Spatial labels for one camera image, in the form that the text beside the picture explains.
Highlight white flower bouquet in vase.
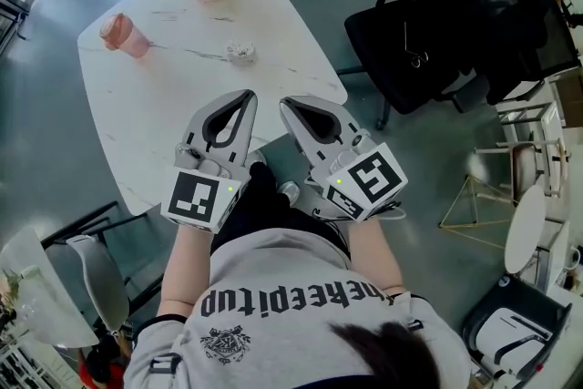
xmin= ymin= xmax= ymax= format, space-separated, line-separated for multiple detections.
xmin=0 ymin=263 xmax=45 ymax=333

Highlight metal wire hook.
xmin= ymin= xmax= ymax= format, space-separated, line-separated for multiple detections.
xmin=403 ymin=20 xmax=431 ymax=69

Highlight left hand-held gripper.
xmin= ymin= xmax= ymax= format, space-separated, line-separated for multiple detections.
xmin=159 ymin=88 xmax=260 ymax=235

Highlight person's right forearm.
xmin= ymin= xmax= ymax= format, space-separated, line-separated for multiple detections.
xmin=348 ymin=209 xmax=410 ymax=298

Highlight person's right grey shoe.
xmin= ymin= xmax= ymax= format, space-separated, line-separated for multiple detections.
xmin=277 ymin=179 xmax=302 ymax=207

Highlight pink drinking cup with lid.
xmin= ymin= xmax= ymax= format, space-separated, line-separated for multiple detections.
xmin=98 ymin=12 xmax=151 ymax=58

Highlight clear cotton swab container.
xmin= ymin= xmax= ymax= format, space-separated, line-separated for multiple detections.
xmin=226 ymin=39 xmax=258 ymax=67

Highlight person's grey shoe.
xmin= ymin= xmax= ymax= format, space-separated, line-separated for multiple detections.
xmin=277 ymin=179 xmax=302 ymax=207
xmin=245 ymin=148 xmax=270 ymax=172

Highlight person's black trousers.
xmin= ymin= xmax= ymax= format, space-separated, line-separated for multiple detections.
xmin=211 ymin=161 xmax=352 ymax=261

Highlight person's left grey shoe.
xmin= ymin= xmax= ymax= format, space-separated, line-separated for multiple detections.
xmin=245 ymin=148 xmax=270 ymax=172

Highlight person's left forearm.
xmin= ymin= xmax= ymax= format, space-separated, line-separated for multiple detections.
xmin=157 ymin=220 xmax=215 ymax=321

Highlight grey plastic chair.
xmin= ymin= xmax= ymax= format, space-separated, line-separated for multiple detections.
xmin=66 ymin=234 xmax=131 ymax=333

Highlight black mesh office chair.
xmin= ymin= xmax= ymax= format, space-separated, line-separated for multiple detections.
xmin=336 ymin=0 xmax=582 ymax=131

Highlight white metal rack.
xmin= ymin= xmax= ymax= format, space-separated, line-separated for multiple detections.
xmin=473 ymin=102 xmax=571 ymax=198

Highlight person's grey printed T-shirt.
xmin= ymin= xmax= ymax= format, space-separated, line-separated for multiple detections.
xmin=122 ymin=226 xmax=473 ymax=389

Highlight white device in black frame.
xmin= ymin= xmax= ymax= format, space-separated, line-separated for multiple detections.
xmin=462 ymin=273 xmax=573 ymax=384

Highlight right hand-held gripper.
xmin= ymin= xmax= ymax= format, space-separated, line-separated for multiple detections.
xmin=278 ymin=95 xmax=409 ymax=224

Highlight round white side table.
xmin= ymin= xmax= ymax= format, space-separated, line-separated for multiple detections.
xmin=504 ymin=184 xmax=547 ymax=274

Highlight gold wire frame stand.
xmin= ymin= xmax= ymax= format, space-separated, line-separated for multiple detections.
xmin=437 ymin=175 xmax=516 ymax=250

